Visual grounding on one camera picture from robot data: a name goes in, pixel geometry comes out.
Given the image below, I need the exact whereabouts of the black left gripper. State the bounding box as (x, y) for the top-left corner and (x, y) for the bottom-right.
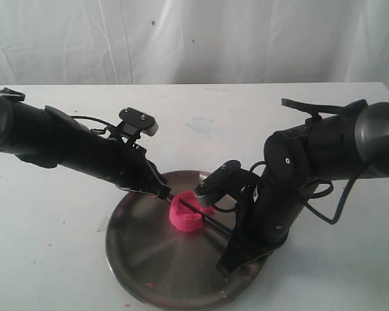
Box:
(100, 139), (171, 200)

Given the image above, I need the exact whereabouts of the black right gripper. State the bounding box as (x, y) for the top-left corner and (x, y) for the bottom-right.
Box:
(216, 171), (311, 275)

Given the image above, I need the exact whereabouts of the black kitchen knife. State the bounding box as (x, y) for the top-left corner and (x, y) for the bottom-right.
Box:
(167, 190), (232, 236)

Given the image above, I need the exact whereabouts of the pink clay lump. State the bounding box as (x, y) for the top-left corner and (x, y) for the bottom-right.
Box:
(169, 190), (215, 233)

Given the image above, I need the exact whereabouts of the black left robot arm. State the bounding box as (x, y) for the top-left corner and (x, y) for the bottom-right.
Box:
(0, 87), (171, 199)

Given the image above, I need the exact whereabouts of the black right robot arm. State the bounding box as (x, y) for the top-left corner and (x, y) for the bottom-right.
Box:
(217, 99), (389, 274)

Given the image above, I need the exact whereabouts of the round steel plate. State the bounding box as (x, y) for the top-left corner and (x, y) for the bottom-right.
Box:
(105, 170), (265, 311)

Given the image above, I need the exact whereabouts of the white backdrop curtain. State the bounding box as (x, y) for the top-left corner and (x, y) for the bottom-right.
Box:
(0, 1), (389, 85)

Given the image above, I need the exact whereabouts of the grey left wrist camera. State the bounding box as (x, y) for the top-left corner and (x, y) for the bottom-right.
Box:
(119, 108), (159, 137)

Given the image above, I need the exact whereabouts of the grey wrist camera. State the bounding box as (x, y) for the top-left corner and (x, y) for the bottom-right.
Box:
(194, 160), (241, 207)
(119, 108), (159, 137)

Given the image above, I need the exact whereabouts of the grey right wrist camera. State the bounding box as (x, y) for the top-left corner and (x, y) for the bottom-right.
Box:
(194, 160), (241, 207)

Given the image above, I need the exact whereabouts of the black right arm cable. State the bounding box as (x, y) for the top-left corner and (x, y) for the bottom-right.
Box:
(294, 161), (370, 225)

